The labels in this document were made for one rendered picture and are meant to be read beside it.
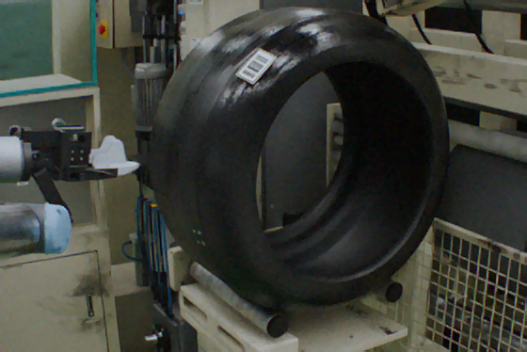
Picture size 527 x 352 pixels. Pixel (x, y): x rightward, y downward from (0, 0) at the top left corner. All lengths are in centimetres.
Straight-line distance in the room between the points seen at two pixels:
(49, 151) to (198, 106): 26
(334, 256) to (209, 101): 55
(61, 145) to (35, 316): 87
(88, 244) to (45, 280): 15
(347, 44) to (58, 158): 52
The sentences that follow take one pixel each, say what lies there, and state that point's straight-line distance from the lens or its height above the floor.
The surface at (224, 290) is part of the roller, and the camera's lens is 151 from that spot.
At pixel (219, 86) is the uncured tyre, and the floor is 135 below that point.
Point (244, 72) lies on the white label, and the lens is 121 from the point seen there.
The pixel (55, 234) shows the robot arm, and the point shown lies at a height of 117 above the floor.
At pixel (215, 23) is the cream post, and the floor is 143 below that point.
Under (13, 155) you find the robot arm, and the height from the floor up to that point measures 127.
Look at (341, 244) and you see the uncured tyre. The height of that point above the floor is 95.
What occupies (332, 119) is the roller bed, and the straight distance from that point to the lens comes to 193.
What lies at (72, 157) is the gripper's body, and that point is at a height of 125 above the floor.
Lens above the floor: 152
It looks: 15 degrees down
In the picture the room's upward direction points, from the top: 1 degrees counter-clockwise
